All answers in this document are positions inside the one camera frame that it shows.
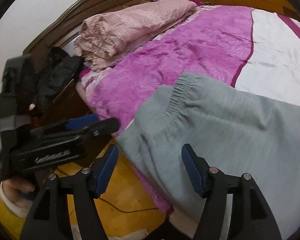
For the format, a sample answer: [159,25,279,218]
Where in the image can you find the yellow sleeved left forearm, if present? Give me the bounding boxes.
[0,185,31,239]

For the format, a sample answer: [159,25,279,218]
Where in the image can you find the wooden headboard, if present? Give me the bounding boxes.
[22,0,179,120]

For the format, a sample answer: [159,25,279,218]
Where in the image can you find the pink folded quilt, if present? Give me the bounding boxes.
[75,0,197,72]

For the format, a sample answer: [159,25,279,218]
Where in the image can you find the black cable on floor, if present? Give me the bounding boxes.
[54,167,159,214]

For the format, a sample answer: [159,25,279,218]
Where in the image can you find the grey knit pants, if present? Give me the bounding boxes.
[116,73,300,239]

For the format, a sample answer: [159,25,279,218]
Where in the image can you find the black clothes on nightstand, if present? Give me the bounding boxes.
[29,47,84,114]

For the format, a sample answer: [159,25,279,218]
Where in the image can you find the left hand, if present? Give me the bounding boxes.
[0,178,35,209]

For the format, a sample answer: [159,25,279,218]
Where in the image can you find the purple white floral bedspread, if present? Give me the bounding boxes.
[84,5,300,212]

